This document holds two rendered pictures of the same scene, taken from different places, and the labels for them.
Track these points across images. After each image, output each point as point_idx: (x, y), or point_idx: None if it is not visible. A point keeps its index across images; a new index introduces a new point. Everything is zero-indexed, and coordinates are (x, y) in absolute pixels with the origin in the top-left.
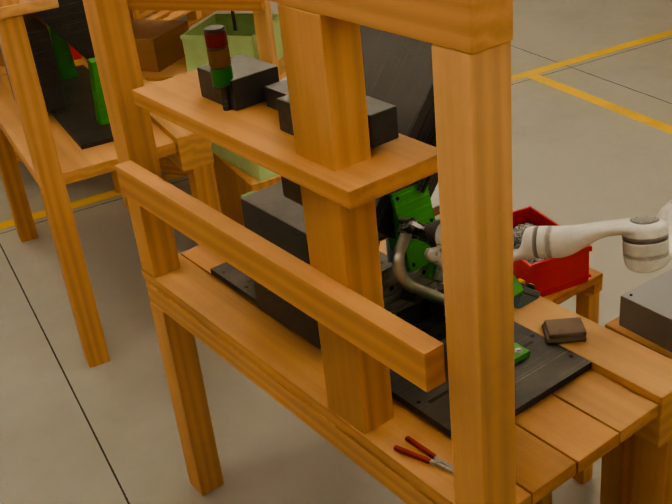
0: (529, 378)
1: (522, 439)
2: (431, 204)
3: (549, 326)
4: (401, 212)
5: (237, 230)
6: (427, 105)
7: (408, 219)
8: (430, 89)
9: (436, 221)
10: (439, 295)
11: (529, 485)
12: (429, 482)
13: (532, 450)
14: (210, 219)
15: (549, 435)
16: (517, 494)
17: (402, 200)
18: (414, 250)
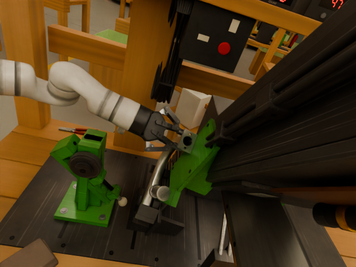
0: (43, 195)
1: (29, 157)
2: (198, 165)
3: (44, 249)
4: (199, 135)
5: (230, 76)
6: (274, 71)
7: (175, 114)
8: (292, 50)
9: (147, 108)
10: (147, 189)
11: (14, 134)
12: (69, 123)
13: (20, 152)
14: (252, 81)
15: (11, 165)
16: (19, 128)
17: (206, 131)
18: (178, 163)
